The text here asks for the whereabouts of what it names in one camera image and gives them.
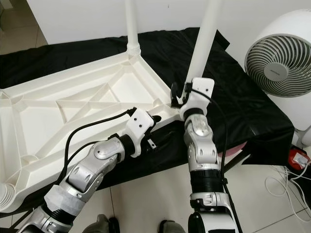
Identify white plastic table leg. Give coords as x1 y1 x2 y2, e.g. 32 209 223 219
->
182 0 223 95
0 181 14 213
125 0 141 59

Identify white plastic table top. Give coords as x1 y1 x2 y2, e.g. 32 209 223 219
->
0 49 180 214

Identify black table cloth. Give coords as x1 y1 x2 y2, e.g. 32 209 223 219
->
0 27 297 214

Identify grey robot right foot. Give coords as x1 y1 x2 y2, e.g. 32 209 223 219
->
158 219 185 233

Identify grey robot foot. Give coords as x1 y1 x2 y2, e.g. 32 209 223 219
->
85 214 120 233
158 219 185 233

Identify white floor fan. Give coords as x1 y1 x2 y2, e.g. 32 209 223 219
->
244 9 311 98

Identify grey robot left foot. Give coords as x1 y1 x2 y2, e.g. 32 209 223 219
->
85 214 120 233

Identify red object on floor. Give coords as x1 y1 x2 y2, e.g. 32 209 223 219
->
288 147 309 170

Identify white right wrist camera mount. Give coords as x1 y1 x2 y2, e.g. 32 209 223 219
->
179 78 215 119

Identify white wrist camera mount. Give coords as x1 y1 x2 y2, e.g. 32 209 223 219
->
124 108 155 157
179 78 215 119

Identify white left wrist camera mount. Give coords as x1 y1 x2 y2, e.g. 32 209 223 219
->
124 108 155 157

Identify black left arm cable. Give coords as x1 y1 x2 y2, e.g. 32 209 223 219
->
61 108 137 185

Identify white floor cable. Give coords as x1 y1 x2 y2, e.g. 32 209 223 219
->
265 167 311 224

